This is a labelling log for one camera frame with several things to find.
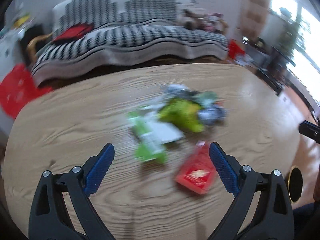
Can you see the pink patterned pillow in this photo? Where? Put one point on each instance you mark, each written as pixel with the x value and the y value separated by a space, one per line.
pixel 214 22

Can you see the red cigarette carton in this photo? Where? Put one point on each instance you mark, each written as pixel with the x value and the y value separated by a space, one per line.
pixel 197 172

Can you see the silver wrapper at top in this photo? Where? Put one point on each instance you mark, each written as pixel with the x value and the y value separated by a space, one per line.
pixel 179 91

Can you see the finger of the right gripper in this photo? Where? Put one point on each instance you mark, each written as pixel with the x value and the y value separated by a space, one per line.
pixel 310 130

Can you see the plush toy on sofa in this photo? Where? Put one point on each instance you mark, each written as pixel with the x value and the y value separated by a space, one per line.
pixel 192 18

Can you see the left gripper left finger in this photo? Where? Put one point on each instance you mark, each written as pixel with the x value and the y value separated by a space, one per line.
pixel 49 217

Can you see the potted green plant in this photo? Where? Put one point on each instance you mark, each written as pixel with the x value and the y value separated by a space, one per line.
pixel 290 38

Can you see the black trash bin gold rim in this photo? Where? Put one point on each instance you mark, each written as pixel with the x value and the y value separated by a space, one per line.
pixel 294 181

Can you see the white torn paper piece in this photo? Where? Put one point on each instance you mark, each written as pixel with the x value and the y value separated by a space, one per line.
pixel 165 132

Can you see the black and white striped sofa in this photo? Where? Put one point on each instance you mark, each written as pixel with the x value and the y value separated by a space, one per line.
pixel 126 33

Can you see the green barcode snack wrapper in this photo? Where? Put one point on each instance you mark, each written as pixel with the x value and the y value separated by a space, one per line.
pixel 149 147

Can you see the black side table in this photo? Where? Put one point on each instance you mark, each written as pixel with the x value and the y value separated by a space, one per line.
pixel 275 70

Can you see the silver crumpled foil wrapper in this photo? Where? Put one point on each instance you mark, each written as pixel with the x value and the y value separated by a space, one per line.
pixel 211 115

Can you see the red cushion on sofa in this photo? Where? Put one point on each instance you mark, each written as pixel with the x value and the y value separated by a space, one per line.
pixel 73 33

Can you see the green white small wrapper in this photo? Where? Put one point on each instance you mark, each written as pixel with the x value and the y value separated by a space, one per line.
pixel 206 99

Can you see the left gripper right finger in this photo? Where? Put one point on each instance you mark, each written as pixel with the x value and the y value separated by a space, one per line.
pixel 261 208

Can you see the red plastic stool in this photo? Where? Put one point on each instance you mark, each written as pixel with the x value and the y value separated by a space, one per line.
pixel 18 89

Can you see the patterned curtain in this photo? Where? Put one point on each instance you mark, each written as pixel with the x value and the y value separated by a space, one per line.
pixel 253 17

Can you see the yellow-green snack bag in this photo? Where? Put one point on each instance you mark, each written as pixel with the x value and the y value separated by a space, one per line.
pixel 183 114

